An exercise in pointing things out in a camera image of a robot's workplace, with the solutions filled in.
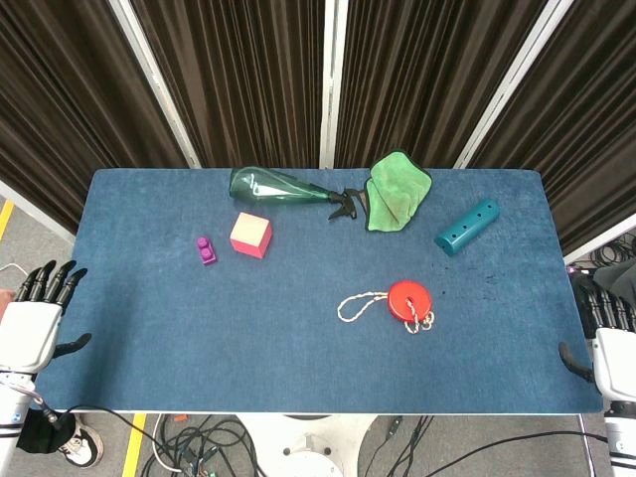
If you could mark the pink and cream cube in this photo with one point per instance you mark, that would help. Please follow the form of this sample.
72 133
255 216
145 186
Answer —
251 233

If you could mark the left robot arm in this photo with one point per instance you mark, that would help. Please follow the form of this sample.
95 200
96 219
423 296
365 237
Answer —
12 397

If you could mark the green spray bottle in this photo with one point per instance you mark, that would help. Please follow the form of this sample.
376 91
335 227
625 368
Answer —
268 189

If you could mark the purple toy brick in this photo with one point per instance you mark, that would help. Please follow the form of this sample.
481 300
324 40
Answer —
206 252

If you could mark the black and white sneaker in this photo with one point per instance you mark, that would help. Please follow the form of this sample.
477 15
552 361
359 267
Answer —
82 447

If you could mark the green microfiber cloth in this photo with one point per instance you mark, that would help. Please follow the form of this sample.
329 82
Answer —
397 189

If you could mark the teal cylinder with holes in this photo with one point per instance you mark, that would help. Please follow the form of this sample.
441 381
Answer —
467 227

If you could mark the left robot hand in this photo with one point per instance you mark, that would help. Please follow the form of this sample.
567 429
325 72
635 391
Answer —
30 333

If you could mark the blue table mat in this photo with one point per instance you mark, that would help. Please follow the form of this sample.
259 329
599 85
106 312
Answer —
298 358

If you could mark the black power strip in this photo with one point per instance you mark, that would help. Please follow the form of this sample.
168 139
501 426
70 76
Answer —
579 270

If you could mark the white partition post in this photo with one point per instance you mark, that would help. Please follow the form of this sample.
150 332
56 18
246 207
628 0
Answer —
332 84
154 82
507 84

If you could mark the dark brown curtain panel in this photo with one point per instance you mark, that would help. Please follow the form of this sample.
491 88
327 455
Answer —
238 79
586 124
64 99
422 74

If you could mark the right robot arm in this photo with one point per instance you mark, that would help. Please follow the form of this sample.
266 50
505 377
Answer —
621 437

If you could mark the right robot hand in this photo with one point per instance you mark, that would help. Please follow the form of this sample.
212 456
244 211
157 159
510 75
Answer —
616 358

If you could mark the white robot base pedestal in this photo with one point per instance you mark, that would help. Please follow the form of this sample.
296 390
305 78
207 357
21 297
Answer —
308 442

